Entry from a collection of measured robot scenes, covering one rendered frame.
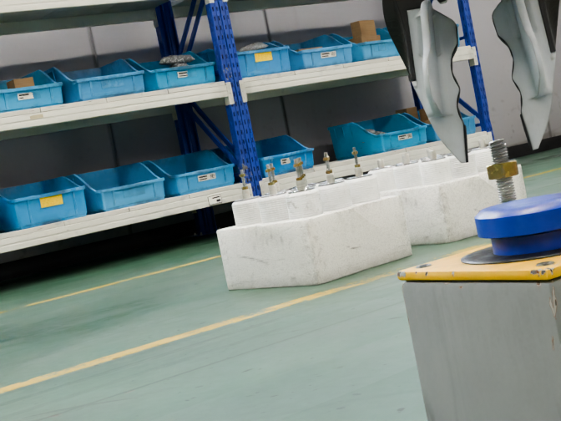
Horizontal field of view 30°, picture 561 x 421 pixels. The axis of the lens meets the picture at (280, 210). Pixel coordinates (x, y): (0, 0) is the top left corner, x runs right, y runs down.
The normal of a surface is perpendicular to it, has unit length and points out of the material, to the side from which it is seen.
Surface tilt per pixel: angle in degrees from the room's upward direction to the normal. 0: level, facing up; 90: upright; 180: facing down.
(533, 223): 90
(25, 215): 94
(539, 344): 90
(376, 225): 90
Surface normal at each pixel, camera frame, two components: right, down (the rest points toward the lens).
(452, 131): -0.21, 0.10
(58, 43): 0.57, -0.07
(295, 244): -0.73, 0.18
